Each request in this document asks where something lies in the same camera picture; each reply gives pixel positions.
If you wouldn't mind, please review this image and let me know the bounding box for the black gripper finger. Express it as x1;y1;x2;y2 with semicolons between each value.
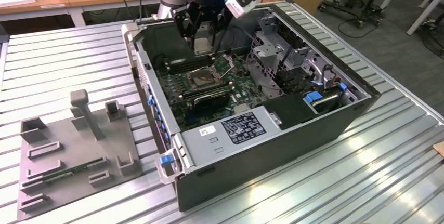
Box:
211;7;235;54
173;2;201;50

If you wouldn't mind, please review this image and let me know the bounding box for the silver CPU green board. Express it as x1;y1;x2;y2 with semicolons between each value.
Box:
193;23;214;55

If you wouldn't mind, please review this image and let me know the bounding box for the black RAM slot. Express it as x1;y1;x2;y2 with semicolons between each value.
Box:
170;64;213;73
169;59;214;68
181;86;233;98
182;93;210;102
166;55;213;63

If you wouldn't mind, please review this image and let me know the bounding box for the CPU socket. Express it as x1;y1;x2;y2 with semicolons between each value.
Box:
186;67;225;91

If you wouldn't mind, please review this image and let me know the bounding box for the silver metal drive cage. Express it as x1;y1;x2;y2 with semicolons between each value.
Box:
247;15;291;97

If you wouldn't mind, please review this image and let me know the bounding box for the metal socket cover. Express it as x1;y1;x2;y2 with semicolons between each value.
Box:
211;54;238;79

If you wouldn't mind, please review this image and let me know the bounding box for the green motherboard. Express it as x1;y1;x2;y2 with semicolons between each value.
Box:
153;52;269;128

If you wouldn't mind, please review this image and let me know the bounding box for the hard disk in blue carrier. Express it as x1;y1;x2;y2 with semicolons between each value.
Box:
301;90;345;114

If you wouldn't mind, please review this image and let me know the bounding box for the black plastic shroud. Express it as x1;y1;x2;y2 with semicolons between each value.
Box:
263;94;322;130

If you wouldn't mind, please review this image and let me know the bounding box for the grey power supply unit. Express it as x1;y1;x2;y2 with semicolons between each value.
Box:
178;105;283;168

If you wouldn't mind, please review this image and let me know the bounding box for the blue case latch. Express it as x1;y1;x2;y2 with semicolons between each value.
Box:
159;155;175;168

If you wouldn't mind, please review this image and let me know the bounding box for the grey plastic parts rack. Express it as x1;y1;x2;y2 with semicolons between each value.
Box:
17;88;145;221

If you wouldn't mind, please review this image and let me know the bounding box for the black open PC case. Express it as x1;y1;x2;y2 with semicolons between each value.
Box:
121;0;382;212

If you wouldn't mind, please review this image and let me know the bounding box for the green RAM stick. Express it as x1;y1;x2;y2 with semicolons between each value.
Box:
43;160;106;183

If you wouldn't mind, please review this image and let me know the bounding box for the brown wooden block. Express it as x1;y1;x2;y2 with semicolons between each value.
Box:
433;142;444;160

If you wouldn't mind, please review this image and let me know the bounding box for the black looped wire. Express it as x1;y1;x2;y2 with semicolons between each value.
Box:
229;25;259;56

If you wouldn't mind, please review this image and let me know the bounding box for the black flat strap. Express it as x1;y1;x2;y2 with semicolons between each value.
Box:
279;44;293;65

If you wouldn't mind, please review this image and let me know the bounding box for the silver curved metal bracket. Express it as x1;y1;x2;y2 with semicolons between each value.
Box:
290;47;347;91

